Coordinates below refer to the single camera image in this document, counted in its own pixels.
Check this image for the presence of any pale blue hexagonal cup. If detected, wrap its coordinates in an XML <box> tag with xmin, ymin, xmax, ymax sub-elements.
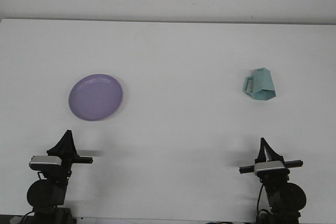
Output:
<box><xmin>241</xmin><ymin>68</ymin><xmax>277</xmax><ymax>101</ymax></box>

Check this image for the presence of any round purple plate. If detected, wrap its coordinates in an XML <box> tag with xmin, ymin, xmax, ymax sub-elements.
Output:
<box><xmin>68</xmin><ymin>73</ymin><xmax>124</xmax><ymax>122</ymax></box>

